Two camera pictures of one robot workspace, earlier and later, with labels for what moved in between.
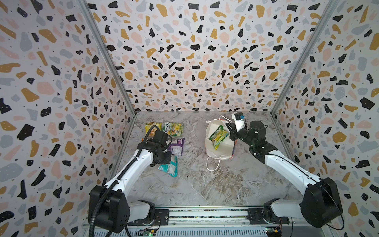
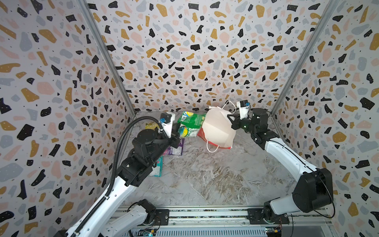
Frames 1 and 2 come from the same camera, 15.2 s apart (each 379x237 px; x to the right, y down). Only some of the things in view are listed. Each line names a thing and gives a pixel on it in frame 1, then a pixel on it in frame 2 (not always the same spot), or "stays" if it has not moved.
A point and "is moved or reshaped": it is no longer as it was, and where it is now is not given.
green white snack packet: [218, 137] to [191, 123]
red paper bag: [219, 144] is moved or reshaped
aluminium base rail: [221, 222] stays
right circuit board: [273, 231] stays
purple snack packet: [176, 148] stays
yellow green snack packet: [152, 131] stays
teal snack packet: [171, 168] to [157, 171]
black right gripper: [234, 133] to [236, 123]
